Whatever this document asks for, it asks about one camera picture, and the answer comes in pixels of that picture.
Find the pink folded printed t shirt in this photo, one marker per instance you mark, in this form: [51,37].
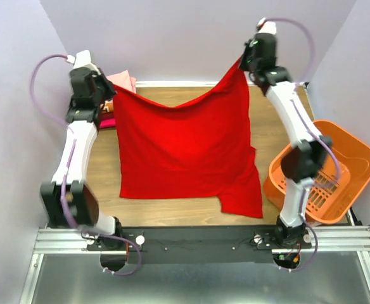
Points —
[124,80]

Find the orange plastic laundry basket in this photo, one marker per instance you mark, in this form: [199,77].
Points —
[328,206]

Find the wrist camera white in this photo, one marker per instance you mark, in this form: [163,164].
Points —
[81,59]
[265,26]

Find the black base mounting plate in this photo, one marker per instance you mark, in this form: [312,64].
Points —
[200,244]

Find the magenta folded t shirt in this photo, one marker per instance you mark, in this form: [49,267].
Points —
[108,123]

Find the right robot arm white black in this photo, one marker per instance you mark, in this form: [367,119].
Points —
[309,148]

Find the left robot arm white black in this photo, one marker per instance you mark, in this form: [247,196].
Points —
[67,198]

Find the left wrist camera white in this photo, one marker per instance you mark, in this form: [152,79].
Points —
[81,59]

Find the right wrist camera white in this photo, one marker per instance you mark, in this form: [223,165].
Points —
[265,26]

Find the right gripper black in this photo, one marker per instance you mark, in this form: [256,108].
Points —
[246,62]

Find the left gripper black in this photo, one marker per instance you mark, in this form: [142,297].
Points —
[107,89]

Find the red t shirt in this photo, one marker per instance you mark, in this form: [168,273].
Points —
[198,149]

